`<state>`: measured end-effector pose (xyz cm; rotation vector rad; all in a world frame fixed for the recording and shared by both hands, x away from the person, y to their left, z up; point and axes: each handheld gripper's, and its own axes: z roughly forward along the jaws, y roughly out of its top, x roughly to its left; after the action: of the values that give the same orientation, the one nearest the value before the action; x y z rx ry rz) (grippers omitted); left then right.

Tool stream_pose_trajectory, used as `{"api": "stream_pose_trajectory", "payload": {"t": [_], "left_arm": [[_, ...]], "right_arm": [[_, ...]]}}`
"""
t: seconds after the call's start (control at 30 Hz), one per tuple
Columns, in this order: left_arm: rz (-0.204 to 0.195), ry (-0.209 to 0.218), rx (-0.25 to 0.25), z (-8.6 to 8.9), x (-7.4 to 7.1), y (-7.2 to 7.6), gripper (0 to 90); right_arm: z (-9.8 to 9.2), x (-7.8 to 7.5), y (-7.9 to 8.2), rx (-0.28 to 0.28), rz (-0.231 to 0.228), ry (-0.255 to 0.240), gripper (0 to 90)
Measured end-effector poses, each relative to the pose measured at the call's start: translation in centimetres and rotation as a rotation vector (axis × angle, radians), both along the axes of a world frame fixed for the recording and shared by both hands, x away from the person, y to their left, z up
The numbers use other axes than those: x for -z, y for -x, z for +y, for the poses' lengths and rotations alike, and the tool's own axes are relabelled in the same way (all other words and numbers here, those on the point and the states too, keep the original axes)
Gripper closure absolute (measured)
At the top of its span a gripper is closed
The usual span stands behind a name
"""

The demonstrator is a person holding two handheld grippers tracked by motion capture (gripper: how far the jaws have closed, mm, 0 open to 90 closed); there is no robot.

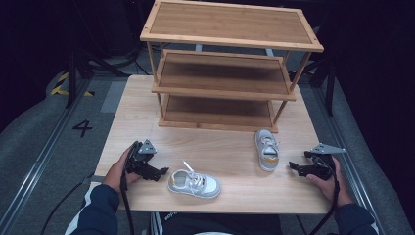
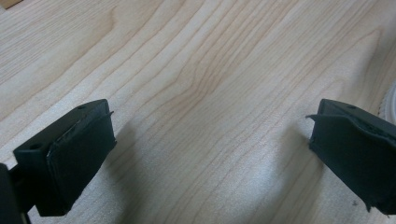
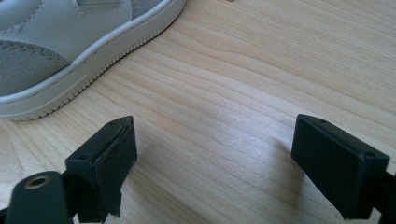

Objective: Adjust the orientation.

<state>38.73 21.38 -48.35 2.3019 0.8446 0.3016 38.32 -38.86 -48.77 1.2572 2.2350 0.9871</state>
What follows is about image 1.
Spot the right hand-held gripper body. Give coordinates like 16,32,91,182
303,142,347,181

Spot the thin black floor cable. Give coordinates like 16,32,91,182
39,179,94,235

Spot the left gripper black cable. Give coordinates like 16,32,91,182
119,164,136,235

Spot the person's torso in dark clothing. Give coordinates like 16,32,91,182
149,211,284,235

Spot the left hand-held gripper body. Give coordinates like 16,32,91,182
124,139,159,179

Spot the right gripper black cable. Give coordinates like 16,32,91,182
307,164,342,235

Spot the metal floor rail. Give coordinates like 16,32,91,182
0,77,93,233
311,82,390,235

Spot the three-tier wooden shoe rack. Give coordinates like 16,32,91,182
140,0,325,134

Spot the thick black floor cable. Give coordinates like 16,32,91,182
77,40,155,78

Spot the person's right hand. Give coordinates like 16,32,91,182
305,156,355,208

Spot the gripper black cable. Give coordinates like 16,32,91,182
307,164,342,235
119,164,136,235

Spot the black metal stand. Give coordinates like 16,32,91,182
64,48,99,110

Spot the yellow black hazard tape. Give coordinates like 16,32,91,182
50,71,96,98

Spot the person's left hand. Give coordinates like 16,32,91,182
103,146,142,194

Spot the small grey white shoe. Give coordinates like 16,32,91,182
254,128,281,173
167,159,222,200

